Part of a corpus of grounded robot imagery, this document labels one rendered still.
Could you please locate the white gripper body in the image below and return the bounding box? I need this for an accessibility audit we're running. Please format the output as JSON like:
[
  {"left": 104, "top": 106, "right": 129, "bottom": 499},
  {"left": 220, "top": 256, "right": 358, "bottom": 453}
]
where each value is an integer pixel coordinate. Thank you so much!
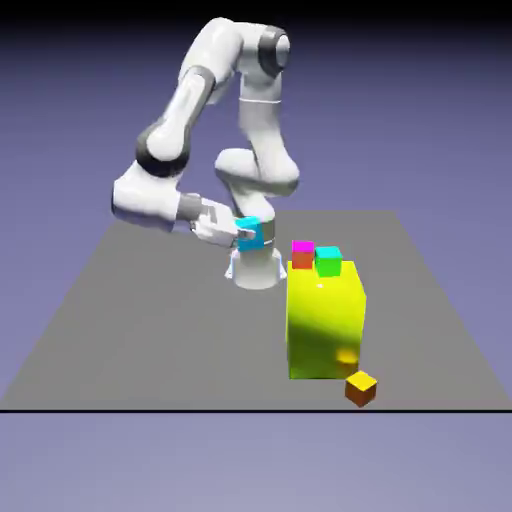
[{"left": 190, "top": 196, "right": 240, "bottom": 248}]

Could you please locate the small blue cube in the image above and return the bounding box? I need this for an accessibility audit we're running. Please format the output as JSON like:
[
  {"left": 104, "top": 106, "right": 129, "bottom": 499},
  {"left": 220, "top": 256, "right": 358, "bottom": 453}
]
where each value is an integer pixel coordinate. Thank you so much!
[{"left": 234, "top": 216, "right": 266, "bottom": 253}]

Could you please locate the small red cube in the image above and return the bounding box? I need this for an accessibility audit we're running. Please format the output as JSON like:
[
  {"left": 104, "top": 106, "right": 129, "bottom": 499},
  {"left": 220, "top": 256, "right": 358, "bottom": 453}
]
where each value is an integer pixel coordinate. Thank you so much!
[{"left": 290, "top": 239, "right": 316, "bottom": 271}]

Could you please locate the small green cube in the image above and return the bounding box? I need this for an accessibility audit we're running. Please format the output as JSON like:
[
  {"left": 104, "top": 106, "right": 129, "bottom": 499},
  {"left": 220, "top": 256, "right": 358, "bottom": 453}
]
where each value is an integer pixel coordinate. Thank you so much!
[{"left": 314, "top": 245, "right": 344, "bottom": 279}]

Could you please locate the small orange cube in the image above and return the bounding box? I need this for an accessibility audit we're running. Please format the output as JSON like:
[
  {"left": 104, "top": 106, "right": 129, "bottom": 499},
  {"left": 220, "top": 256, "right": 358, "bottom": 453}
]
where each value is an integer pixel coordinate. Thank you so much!
[{"left": 344, "top": 370, "right": 378, "bottom": 409}]

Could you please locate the large yellow box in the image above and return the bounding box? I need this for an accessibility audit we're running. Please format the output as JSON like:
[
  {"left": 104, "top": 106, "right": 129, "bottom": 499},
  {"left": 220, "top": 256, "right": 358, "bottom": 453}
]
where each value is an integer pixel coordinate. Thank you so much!
[{"left": 286, "top": 259, "right": 368, "bottom": 380}]

